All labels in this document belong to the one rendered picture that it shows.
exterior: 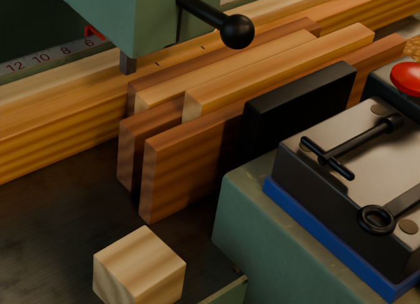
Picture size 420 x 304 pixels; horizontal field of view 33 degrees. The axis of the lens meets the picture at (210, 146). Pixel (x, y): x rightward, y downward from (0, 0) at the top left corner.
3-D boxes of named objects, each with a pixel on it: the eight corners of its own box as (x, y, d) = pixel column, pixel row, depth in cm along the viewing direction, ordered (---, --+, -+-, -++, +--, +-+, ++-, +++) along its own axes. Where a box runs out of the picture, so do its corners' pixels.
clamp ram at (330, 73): (299, 276, 45) (334, 173, 39) (223, 204, 49) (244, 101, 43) (389, 218, 50) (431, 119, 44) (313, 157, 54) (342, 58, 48)
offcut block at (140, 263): (141, 259, 45) (145, 223, 43) (181, 298, 44) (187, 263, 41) (91, 290, 43) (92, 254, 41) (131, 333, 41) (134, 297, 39)
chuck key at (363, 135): (345, 189, 38) (349, 176, 37) (293, 147, 40) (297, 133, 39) (422, 144, 42) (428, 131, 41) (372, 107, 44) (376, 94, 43)
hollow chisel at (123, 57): (125, 76, 51) (129, 15, 48) (119, 69, 52) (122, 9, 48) (136, 72, 52) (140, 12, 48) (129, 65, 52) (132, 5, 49)
